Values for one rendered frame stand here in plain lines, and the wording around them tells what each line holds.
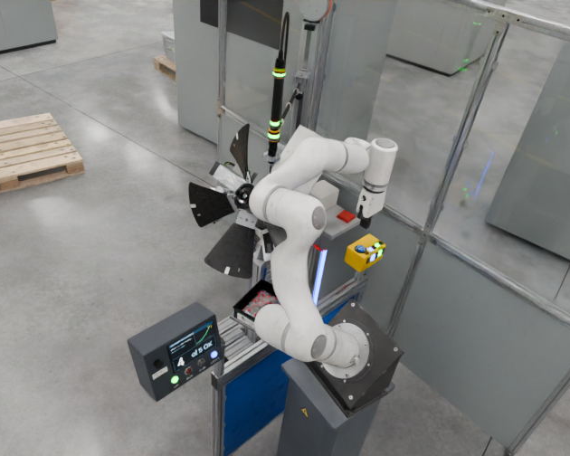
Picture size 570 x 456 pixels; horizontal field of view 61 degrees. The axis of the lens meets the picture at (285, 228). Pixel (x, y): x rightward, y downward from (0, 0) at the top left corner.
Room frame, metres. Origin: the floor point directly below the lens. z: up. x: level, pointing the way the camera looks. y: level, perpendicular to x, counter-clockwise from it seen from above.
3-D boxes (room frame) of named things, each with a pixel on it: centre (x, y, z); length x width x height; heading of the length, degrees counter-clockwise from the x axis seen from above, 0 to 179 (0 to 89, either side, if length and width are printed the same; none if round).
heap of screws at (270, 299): (1.45, 0.06, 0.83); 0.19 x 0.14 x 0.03; 152
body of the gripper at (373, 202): (1.37, -0.28, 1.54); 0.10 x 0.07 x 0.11; 138
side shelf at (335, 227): (2.19, -0.20, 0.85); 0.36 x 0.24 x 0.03; 47
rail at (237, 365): (1.39, -0.11, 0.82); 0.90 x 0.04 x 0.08; 137
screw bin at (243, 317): (1.45, 0.06, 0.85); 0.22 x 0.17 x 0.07; 152
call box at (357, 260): (1.68, -0.38, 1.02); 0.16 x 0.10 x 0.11; 137
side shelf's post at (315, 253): (2.19, -0.20, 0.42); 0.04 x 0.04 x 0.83; 47
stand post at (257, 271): (1.87, 0.12, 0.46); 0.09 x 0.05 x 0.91; 47
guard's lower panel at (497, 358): (2.23, -0.40, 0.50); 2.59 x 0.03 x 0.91; 47
